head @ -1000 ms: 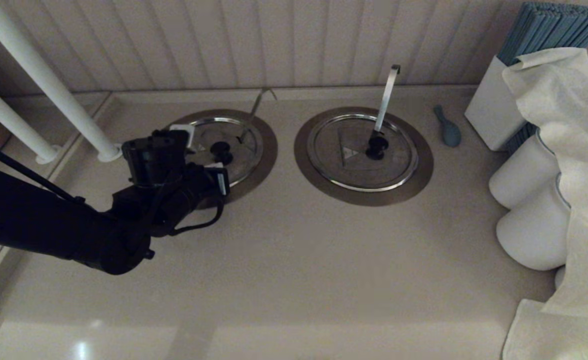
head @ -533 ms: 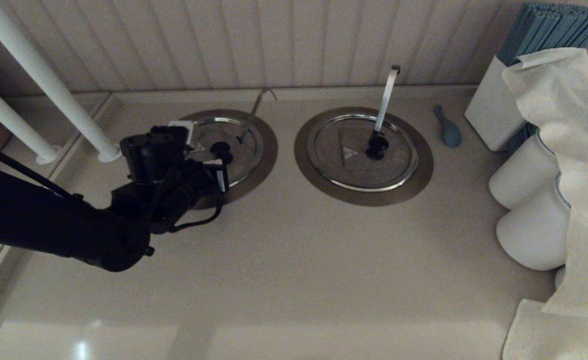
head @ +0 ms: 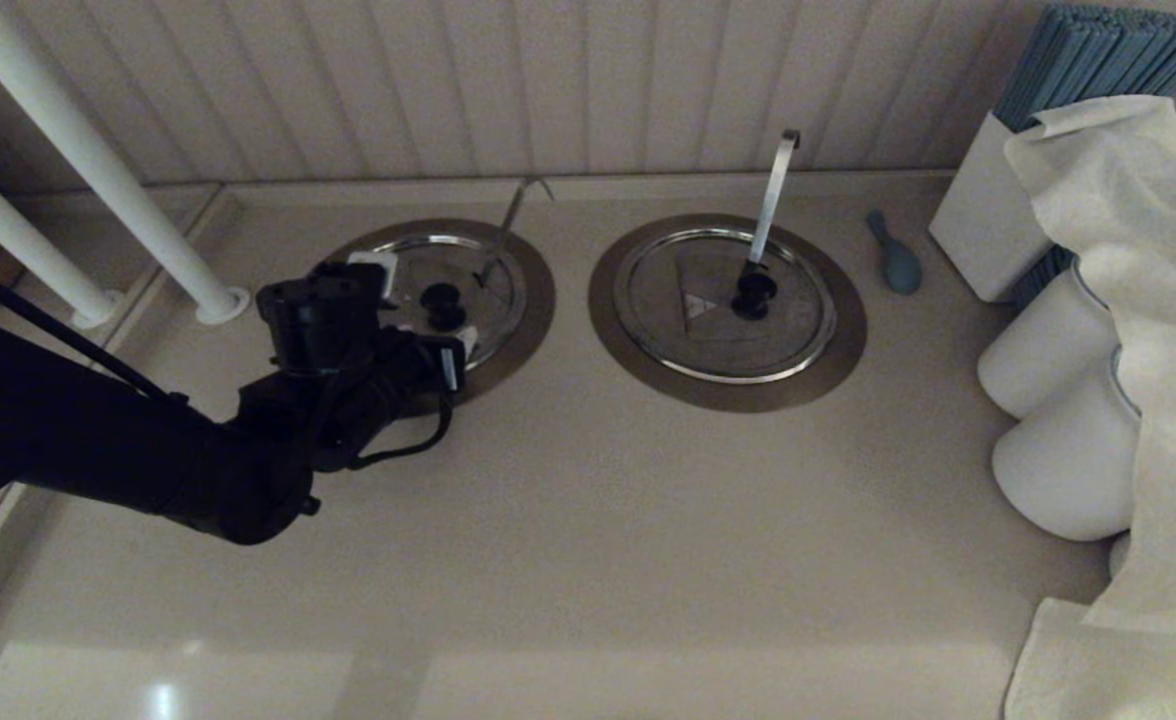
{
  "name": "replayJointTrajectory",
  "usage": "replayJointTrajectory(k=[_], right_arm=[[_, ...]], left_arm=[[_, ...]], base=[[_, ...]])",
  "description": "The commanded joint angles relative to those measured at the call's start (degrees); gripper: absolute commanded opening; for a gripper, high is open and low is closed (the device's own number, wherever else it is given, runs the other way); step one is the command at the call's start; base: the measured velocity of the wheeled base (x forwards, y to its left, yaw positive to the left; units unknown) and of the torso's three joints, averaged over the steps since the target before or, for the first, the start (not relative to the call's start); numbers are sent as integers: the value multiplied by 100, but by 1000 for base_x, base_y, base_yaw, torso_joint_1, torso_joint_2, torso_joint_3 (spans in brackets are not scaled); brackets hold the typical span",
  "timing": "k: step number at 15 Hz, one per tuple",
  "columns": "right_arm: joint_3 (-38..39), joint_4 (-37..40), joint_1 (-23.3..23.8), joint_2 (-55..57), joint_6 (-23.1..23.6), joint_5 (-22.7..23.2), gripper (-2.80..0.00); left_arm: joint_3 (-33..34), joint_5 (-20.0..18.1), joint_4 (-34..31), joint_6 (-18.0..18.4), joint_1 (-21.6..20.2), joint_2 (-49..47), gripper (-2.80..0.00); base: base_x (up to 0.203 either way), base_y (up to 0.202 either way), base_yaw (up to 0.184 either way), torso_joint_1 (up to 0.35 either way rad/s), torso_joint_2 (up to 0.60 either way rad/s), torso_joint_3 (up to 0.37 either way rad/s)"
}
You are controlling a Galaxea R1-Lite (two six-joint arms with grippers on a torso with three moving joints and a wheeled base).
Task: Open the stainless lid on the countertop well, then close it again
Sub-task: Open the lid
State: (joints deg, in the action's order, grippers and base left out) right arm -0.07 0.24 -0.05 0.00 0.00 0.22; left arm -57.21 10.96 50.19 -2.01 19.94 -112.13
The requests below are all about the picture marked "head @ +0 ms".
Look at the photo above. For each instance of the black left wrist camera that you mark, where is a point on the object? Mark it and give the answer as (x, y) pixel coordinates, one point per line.
(313, 315)

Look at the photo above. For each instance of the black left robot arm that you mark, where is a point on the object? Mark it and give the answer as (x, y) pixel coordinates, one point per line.
(98, 440)

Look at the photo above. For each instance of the small blue plastic spoon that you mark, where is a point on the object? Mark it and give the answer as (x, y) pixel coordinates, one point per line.
(900, 268)

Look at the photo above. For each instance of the short white support pole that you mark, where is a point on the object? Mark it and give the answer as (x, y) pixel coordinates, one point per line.
(18, 240)

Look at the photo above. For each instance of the steel hinged lid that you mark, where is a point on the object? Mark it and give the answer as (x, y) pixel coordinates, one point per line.
(778, 330)
(493, 290)

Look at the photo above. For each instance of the white woven cloth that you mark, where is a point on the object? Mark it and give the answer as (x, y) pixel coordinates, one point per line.
(1163, 300)

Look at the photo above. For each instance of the white square holder box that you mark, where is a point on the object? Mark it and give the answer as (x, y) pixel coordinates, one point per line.
(978, 220)

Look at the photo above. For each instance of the blue ribbed pack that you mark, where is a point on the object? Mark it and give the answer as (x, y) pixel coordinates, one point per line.
(1043, 278)

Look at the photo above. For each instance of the white cup stack, blue rim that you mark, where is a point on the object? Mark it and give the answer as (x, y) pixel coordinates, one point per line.
(1043, 340)
(1063, 470)

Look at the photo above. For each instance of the steel hinged lid, glossy knob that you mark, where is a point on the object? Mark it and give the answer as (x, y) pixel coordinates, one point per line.
(778, 330)

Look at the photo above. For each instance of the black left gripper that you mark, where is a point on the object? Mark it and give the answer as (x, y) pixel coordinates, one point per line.
(408, 370)

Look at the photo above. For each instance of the long white support pole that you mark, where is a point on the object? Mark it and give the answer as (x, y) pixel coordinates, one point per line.
(98, 160)

